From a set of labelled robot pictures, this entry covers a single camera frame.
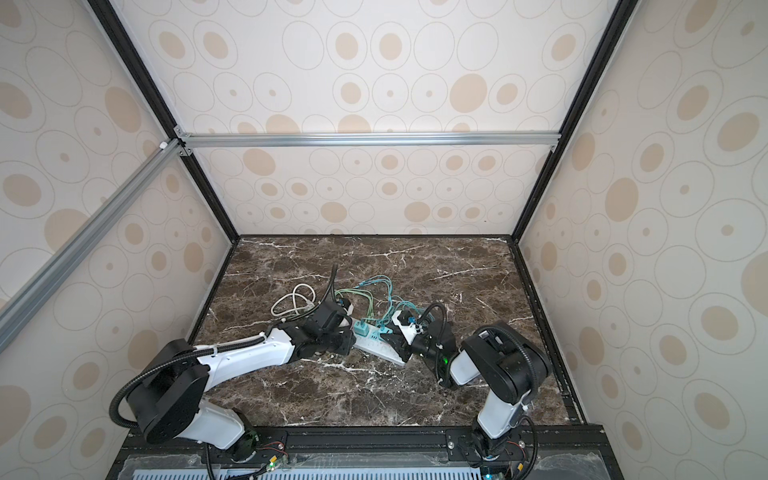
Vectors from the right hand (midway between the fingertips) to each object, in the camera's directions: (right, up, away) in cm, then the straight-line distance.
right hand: (397, 330), depth 88 cm
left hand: (-10, -2, -2) cm, 11 cm away
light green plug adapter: (-13, +7, -7) cm, 16 cm away
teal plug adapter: (-10, +1, -2) cm, 11 cm away
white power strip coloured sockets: (-7, -4, 0) cm, 8 cm away
